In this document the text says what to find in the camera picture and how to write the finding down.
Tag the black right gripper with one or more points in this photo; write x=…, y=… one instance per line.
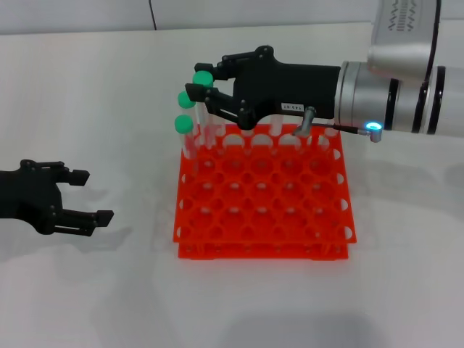
x=290, y=87

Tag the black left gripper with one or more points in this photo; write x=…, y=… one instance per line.
x=29, y=192

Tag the orange test tube rack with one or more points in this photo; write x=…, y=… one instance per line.
x=264, y=217

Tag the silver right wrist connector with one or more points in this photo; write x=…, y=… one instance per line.
x=306, y=119

